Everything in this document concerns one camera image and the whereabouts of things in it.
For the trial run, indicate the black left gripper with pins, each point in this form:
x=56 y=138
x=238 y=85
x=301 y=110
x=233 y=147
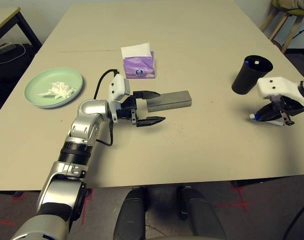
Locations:
x=129 y=110

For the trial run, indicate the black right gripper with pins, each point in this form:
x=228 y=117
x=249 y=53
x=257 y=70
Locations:
x=290 y=106

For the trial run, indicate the white marker blue cap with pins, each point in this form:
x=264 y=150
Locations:
x=252 y=116

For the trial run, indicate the grey glasses case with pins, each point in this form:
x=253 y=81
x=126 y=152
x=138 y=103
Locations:
x=171 y=100

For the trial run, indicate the white tissue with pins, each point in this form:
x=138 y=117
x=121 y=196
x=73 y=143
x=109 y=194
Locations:
x=60 y=90

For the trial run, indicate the light green plate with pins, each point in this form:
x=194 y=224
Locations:
x=46 y=77

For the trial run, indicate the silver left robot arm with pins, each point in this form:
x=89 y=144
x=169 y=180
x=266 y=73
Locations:
x=89 y=112

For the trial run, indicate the black plastic cup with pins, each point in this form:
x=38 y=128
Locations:
x=244 y=80

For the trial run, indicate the purple tissue pack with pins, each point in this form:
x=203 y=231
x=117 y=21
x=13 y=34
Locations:
x=139 y=66

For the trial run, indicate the black table foot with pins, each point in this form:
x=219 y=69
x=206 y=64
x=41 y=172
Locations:
x=247 y=183

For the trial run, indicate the wooden stool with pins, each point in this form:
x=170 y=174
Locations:
x=290 y=35

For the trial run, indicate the black tripod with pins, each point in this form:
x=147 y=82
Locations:
x=302 y=31

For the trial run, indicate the yellow-green seat cushion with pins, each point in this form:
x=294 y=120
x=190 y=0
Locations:
x=292 y=11

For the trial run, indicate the grey left robot leg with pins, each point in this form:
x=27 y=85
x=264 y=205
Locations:
x=130 y=215

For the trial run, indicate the grey robot leg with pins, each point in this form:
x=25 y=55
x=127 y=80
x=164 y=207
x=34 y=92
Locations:
x=130 y=215
x=201 y=215

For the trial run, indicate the beige cloth bundle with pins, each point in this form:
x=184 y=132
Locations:
x=295 y=3

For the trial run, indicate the grey right robot leg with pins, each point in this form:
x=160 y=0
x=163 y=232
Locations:
x=201 y=215

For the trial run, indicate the black bag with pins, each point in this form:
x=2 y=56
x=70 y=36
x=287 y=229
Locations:
x=6 y=71

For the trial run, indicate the white power adapter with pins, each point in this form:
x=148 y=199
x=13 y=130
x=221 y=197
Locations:
x=4 y=48

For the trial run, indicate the wooden side table black legs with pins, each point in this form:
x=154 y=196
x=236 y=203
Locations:
x=6 y=18

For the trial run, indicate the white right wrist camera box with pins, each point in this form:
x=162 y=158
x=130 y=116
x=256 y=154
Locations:
x=274 y=86

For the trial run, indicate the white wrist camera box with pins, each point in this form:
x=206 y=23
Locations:
x=118 y=86
x=274 y=86

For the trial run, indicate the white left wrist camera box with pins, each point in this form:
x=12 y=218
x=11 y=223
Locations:
x=118 y=86

